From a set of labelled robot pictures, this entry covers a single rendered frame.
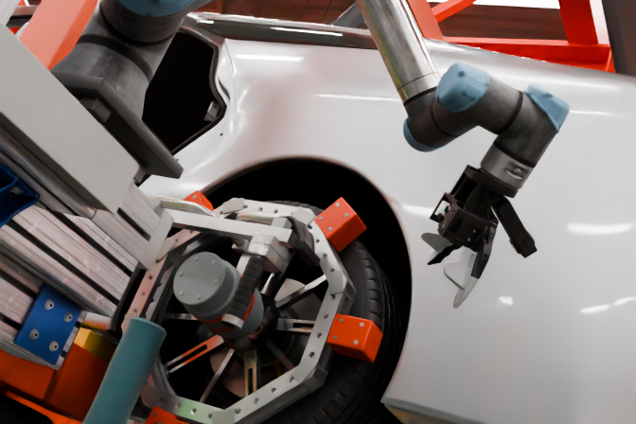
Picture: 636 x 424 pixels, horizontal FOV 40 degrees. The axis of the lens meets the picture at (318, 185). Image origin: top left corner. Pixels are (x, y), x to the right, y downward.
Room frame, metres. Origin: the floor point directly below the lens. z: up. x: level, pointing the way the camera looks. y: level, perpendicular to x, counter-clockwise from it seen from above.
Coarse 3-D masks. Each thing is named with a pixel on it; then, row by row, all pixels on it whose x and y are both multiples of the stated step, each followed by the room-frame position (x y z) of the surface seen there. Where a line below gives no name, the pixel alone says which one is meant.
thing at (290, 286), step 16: (288, 288) 2.13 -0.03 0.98; (304, 304) 2.10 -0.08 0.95; (320, 304) 2.07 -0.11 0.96; (288, 336) 2.07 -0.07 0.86; (304, 336) 2.08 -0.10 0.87; (224, 352) 2.19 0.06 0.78; (288, 352) 2.09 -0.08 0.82; (240, 368) 2.15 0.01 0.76; (272, 368) 2.11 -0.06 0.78; (224, 384) 2.17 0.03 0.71; (240, 384) 2.14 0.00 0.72
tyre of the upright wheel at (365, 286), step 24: (360, 240) 1.95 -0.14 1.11; (360, 264) 1.91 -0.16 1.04; (360, 288) 1.89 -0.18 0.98; (384, 288) 1.96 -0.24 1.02; (360, 312) 1.88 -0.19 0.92; (384, 312) 1.92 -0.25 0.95; (384, 336) 1.93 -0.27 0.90; (336, 360) 1.89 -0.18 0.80; (360, 360) 1.87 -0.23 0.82; (384, 360) 1.95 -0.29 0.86; (336, 384) 1.88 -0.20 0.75; (360, 384) 1.90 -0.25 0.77; (384, 384) 1.99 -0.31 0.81; (144, 408) 2.13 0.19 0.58; (288, 408) 1.93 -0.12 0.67; (312, 408) 1.90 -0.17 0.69; (336, 408) 1.89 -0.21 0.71; (360, 408) 1.96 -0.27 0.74; (384, 408) 2.04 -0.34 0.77
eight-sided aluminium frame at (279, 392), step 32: (160, 256) 2.10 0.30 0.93; (320, 256) 1.87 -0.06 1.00; (160, 288) 2.13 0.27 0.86; (352, 288) 1.85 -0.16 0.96; (128, 320) 2.10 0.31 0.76; (320, 320) 1.84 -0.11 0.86; (320, 352) 1.82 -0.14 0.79; (160, 384) 2.07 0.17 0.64; (288, 384) 1.85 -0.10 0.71; (320, 384) 1.86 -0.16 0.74; (192, 416) 1.95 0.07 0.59; (224, 416) 1.91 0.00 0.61; (256, 416) 1.92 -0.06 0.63
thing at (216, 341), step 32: (224, 256) 2.18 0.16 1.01; (320, 288) 1.99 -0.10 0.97; (160, 320) 2.17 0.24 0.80; (192, 320) 2.14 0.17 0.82; (288, 320) 2.00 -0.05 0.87; (160, 352) 2.15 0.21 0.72; (192, 352) 2.12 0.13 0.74; (256, 352) 2.03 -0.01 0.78; (192, 384) 2.26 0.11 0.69; (256, 384) 2.01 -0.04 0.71
